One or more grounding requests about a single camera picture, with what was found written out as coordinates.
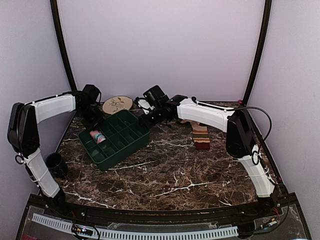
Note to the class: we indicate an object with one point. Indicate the black front table rail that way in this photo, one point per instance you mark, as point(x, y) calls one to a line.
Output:
point(244, 214)

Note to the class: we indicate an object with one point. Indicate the striped beige brown sock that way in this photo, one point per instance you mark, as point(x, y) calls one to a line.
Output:
point(200, 134)

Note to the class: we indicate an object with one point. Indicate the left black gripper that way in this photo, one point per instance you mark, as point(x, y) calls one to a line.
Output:
point(100, 118)

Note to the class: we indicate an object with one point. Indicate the black left frame post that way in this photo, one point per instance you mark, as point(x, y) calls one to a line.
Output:
point(61, 44)

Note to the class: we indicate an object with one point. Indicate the black right frame post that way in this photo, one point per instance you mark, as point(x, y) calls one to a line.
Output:
point(259, 50)

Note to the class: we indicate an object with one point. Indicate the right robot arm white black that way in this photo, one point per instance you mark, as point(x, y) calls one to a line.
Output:
point(235, 122)

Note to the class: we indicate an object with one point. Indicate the round embroidered plate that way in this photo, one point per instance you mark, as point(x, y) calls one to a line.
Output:
point(117, 103)

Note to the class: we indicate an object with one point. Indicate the black frame post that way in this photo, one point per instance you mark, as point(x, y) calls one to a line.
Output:
point(61, 44)
point(259, 50)

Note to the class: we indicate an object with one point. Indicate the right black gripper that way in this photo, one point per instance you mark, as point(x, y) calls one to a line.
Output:
point(146, 124)

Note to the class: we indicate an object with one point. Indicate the green plastic divider tray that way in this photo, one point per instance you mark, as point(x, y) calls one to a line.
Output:
point(124, 136)

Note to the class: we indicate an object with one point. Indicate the small green circuit board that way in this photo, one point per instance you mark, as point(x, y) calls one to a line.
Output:
point(81, 230)

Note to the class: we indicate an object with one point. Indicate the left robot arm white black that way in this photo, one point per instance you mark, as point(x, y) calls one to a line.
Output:
point(23, 134)

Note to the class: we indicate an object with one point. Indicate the dark blue cup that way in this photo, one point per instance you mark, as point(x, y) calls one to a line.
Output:
point(56, 165)

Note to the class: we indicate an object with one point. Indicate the pink sock with green patches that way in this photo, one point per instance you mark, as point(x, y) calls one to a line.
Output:
point(97, 136)

